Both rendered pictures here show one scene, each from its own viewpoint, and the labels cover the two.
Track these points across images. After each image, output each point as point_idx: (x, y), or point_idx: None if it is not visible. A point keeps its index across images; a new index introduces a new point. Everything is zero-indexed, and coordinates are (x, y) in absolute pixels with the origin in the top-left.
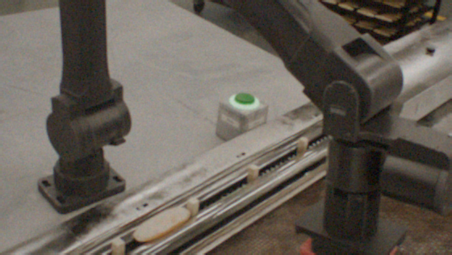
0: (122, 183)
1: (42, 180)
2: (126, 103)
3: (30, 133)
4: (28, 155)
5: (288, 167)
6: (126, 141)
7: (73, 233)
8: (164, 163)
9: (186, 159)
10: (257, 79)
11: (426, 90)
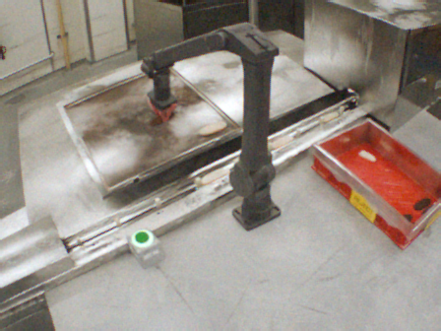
0: (233, 209)
1: (279, 211)
2: (231, 170)
3: (296, 258)
4: (292, 238)
5: (137, 202)
6: (230, 253)
7: None
8: (206, 233)
9: (191, 236)
10: (104, 327)
11: (25, 227)
